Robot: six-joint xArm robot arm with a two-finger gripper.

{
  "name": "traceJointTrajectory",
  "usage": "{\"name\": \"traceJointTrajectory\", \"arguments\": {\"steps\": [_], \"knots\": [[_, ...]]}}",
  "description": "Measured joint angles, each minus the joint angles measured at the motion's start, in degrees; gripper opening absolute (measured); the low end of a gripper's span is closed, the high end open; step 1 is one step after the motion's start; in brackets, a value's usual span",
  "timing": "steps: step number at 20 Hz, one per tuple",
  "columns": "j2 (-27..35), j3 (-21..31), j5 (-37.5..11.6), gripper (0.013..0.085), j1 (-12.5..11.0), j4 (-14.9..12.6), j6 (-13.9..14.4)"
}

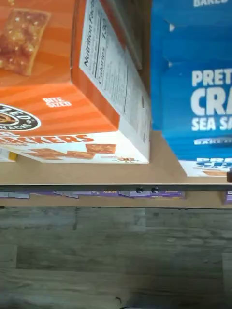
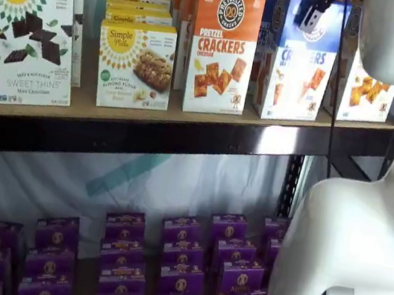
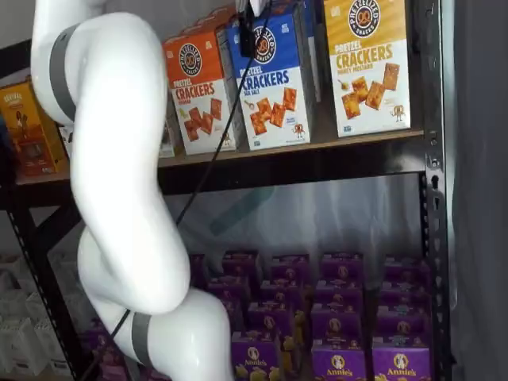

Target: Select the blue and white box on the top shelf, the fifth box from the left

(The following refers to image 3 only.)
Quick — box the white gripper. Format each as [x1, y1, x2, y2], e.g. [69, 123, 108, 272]
[239, 0, 272, 57]

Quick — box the orange pretzel crackers box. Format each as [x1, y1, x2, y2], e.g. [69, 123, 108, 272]
[162, 29, 240, 156]
[179, 4, 240, 41]

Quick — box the blue white pretzel crackers box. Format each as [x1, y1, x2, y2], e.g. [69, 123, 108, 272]
[225, 3, 318, 152]

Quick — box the wooden shelf board with cracker boxes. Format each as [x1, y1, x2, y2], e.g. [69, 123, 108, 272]
[14, 128, 426, 187]

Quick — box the yellow pretzel crackers box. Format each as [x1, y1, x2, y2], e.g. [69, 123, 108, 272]
[322, 0, 413, 139]

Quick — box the purple Annie's snack box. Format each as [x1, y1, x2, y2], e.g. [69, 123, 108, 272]
[316, 280, 364, 313]
[221, 249, 261, 279]
[382, 256, 432, 288]
[81, 319, 120, 352]
[310, 308, 367, 347]
[271, 254, 311, 284]
[260, 279, 307, 309]
[206, 275, 252, 303]
[320, 252, 364, 284]
[246, 303, 295, 343]
[379, 284, 433, 317]
[375, 313, 433, 348]
[189, 253, 208, 287]

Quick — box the brown yellow snack box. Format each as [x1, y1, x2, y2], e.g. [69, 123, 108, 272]
[0, 80, 69, 178]

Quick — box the purple Annie's box orange label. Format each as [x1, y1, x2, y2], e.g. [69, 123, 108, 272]
[231, 337, 280, 381]

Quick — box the purple Annie's hidden veggies box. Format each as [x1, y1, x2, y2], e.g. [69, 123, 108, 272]
[311, 344, 368, 381]

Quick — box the purple Annie's box silver side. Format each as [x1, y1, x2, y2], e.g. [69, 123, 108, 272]
[371, 345, 433, 381]

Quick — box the translucent plastic sheet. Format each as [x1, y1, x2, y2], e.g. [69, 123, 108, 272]
[158, 172, 426, 279]

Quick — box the black cable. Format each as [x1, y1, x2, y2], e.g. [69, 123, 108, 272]
[83, 0, 275, 381]

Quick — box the black metal shelving frame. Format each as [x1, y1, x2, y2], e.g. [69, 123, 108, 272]
[0, 0, 454, 381]

